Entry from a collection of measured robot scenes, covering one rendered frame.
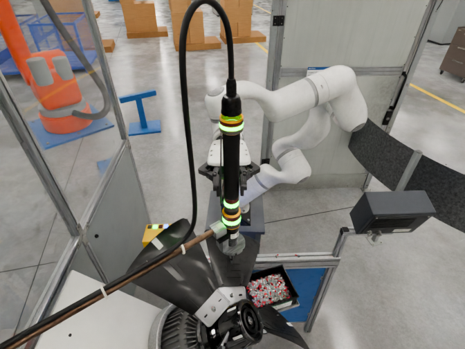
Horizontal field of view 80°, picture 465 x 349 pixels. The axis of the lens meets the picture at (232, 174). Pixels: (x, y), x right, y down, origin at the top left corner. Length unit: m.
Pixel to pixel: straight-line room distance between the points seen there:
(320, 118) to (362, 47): 1.49
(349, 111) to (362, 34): 1.58
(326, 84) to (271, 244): 1.92
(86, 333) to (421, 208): 1.23
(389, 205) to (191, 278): 0.84
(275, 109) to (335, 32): 1.70
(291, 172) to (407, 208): 0.48
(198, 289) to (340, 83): 0.70
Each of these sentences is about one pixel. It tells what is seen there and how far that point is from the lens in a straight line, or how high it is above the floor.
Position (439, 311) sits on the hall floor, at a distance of 2.71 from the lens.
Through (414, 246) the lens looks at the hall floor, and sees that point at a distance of 3.01.
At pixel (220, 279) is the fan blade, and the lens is 0.99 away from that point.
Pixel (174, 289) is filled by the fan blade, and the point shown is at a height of 1.33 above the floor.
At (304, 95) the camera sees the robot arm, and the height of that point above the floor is 1.73.
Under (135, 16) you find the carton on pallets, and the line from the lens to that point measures 9.72.
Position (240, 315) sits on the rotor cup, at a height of 1.26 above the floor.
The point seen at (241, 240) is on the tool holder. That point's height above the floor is 1.46.
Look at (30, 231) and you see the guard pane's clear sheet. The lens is 1.26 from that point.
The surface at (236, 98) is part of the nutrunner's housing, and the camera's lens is 0.48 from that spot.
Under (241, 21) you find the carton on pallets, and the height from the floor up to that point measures 0.52.
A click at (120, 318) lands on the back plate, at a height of 1.23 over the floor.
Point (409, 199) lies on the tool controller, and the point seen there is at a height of 1.24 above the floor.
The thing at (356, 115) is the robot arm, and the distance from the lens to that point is 1.00.
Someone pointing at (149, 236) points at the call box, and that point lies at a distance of 1.29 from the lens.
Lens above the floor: 2.04
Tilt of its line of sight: 39 degrees down
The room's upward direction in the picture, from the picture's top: straight up
